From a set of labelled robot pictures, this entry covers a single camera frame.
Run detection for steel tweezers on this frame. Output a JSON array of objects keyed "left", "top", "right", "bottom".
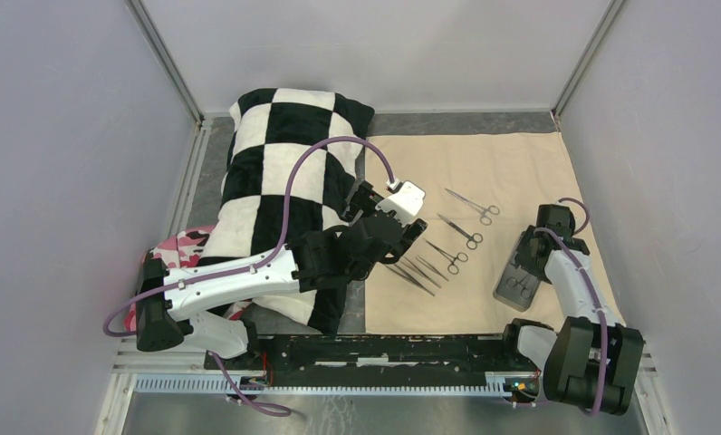
[
  {"left": 385, "top": 264, "right": 436, "bottom": 297},
  {"left": 416, "top": 256, "right": 449, "bottom": 282},
  {"left": 400, "top": 257, "right": 441, "bottom": 288}
]

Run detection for metal surgical instrument tray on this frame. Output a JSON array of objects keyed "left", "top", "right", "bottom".
[{"left": 493, "top": 237, "right": 541, "bottom": 313}]

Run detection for steel forceps scissors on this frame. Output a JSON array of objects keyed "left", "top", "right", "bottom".
[
  {"left": 425, "top": 239, "right": 469, "bottom": 276},
  {"left": 437, "top": 214, "right": 484, "bottom": 250},
  {"left": 445, "top": 188, "right": 501, "bottom": 227}
]

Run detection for beige surgical wrap cloth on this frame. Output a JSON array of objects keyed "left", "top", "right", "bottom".
[{"left": 364, "top": 131, "right": 629, "bottom": 337}]

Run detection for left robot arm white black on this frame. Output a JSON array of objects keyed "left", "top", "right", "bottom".
[{"left": 133, "top": 181, "right": 427, "bottom": 370}]

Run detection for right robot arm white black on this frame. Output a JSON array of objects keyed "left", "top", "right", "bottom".
[{"left": 494, "top": 198, "right": 644, "bottom": 415}]

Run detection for surgical instruments in tray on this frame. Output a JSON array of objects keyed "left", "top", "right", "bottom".
[{"left": 505, "top": 275, "right": 532, "bottom": 299}]

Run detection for black white checkered blanket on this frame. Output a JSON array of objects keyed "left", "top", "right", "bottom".
[{"left": 192, "top": 87, "right": 376, "bottom": 337}]

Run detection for pink camouflage cloth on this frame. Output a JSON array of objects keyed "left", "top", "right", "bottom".
[{"left": 123, "top": 225, "right": 252, "bottom": 333}]

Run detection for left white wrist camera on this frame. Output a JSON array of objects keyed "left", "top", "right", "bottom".
[{"left": 375, "top": 179, "right": 426, "bottom": 227}]

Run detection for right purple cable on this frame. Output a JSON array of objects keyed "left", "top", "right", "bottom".
[{"left": 531, "top": 197, "right": 610, "bottom": 418}]

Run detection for purple cable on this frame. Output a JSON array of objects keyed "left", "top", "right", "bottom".
[
  {"left": 531, "top": 197, "right": 610, "bottom": 418},
  {"left": 102, "top": 136, "right": 398, "bottom": 417}
]

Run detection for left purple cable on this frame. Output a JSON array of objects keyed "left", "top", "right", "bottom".
[{"left": 102, "top": 136, "right": 398, "bottom": 417}]

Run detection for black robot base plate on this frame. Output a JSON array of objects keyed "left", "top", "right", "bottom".
[{"left": 223, "top": 333, "right": 537, "bottom": 388}]

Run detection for white toothed cable rail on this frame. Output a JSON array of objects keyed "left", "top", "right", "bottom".
[{"left": 133, "top": 373, "right": 534, "bottom": 398}]

